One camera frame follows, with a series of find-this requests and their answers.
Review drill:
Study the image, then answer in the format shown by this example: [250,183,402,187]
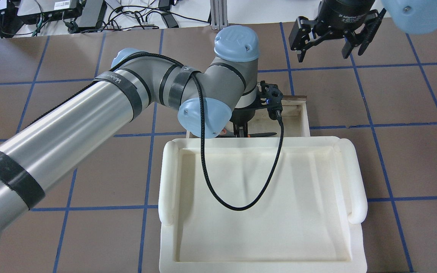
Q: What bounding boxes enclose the grey electronics box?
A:
[17,0,83,25]

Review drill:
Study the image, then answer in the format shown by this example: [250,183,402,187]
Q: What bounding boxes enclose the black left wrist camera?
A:
[259,80,284,123]

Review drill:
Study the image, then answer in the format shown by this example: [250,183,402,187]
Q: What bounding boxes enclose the aluminium frame post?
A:
[210,0,229,30]

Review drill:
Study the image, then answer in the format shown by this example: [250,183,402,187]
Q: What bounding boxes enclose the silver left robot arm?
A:
[0,25,260,238]

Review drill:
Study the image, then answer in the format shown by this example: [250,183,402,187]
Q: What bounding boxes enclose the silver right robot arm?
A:
[288,0,437,63]

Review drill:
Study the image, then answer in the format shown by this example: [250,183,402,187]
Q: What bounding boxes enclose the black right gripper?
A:
[288,0,387,63]

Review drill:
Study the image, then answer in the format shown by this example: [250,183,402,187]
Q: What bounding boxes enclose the black laptop power brick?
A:
[76,0,107,32]

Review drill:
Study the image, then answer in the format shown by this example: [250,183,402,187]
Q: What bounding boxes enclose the brown paper table mat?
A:
[0,19,437,273]

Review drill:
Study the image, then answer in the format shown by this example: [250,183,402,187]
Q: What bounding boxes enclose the orange handled black scissors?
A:
[217,128,277,138]

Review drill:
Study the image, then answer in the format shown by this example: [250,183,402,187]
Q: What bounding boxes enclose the white drawer with handle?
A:
[178,92,310,139]

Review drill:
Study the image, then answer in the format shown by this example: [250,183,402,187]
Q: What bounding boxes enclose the cream plastic tray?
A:
[158,136,368,273]

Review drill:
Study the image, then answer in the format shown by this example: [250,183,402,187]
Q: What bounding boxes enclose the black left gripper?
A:
[230,108,256,138]

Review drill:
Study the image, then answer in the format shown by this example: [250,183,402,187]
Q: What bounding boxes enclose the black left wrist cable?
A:
[25,53,284,211]

